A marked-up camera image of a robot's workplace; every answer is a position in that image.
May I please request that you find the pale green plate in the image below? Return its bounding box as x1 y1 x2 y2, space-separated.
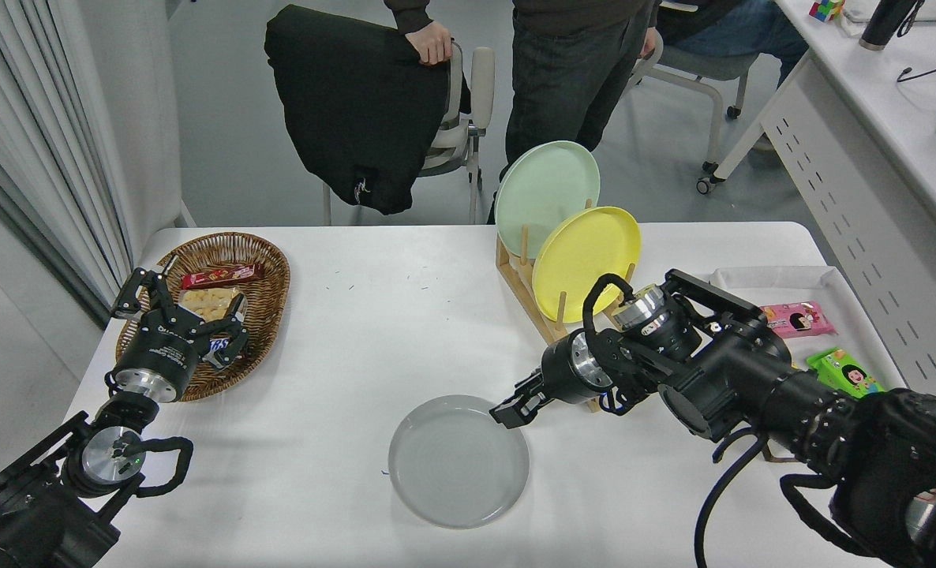
494 140 601 261

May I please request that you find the clear bag of pale snacks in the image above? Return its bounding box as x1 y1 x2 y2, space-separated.
178 288 246 324

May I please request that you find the white office chair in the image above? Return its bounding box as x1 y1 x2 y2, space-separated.
322 43 496 226

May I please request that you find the white rectangular tray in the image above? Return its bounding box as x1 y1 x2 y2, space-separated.
709 266 907 391

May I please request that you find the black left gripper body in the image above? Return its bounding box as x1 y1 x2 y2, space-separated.
115 314 205 390

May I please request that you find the red snack bar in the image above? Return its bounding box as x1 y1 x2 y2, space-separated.
180 264 265 290

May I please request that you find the black bottle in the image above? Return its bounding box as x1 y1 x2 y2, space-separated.
859 0 923 51

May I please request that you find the yellow plate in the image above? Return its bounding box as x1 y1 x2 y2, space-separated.
531 206 642 324

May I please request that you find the wooden plate rack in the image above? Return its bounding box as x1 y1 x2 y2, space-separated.
496 201 636 413

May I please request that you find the black jacket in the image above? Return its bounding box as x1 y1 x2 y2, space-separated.
264 4 473 216

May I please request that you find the standing person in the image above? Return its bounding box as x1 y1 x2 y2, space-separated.
381 0 662 226

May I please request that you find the green snack pack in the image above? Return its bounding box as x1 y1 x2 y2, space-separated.
806 347 887 399

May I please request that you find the grey plate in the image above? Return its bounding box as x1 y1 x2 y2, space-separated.
388 394 531 529

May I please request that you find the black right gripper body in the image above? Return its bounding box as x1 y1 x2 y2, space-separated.
541 331 593 405

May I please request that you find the blue chocolate bar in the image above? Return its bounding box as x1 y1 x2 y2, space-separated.
204 335 236 372

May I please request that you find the grey office chair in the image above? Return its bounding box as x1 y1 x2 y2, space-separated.
634 32 761 196

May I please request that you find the pink snack pack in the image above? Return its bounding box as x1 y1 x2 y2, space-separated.
760 301 836 340

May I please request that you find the person's right hand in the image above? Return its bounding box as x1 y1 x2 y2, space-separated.
405 21 455 66

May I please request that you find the white desk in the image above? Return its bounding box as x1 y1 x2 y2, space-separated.
713 0 936 395

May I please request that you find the brown wicker basket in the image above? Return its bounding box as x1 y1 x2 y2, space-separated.
115 231 291 403

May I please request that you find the seated person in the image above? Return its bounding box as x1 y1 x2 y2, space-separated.
657 0 810 84

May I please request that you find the white pleated curtain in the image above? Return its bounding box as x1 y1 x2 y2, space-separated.
0 0 133 324

